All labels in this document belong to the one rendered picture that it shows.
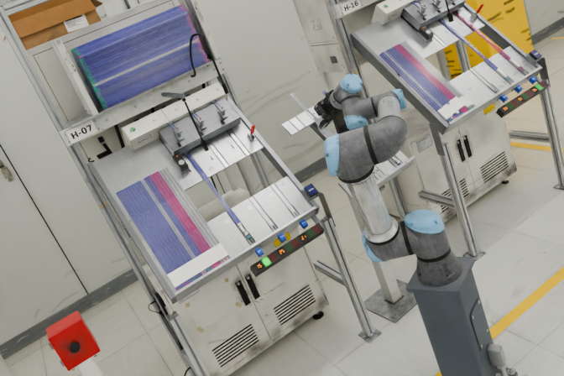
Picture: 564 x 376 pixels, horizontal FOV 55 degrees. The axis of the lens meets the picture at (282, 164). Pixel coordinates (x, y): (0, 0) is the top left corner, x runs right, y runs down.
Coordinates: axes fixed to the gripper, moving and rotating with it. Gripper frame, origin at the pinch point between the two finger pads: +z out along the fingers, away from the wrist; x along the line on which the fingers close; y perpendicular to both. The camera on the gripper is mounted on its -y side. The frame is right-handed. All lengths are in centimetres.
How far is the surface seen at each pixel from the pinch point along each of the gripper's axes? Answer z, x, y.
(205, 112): 28, 27, 39
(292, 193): 19.0, 19.7, -13.7
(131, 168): 35, 67, 35
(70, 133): 28, 81, 58
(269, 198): 20.6, 28.8, -10.1
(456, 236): 65, -68, -78
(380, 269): 48, -8, -64
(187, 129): 28, 39, 36
